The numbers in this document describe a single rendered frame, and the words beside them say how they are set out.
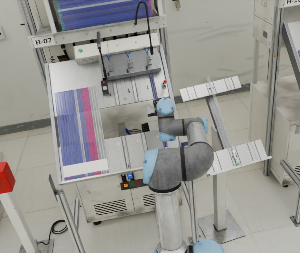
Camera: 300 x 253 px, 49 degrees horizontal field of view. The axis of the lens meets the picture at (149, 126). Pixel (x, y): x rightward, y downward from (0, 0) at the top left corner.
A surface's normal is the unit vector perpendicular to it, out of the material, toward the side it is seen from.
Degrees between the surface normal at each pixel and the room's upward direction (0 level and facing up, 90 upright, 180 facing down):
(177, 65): 90
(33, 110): 90
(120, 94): 44
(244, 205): 0
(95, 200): 90
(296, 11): 90
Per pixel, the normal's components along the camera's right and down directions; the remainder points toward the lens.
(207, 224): -0.12, -0.84
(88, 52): 0.00, -0.25
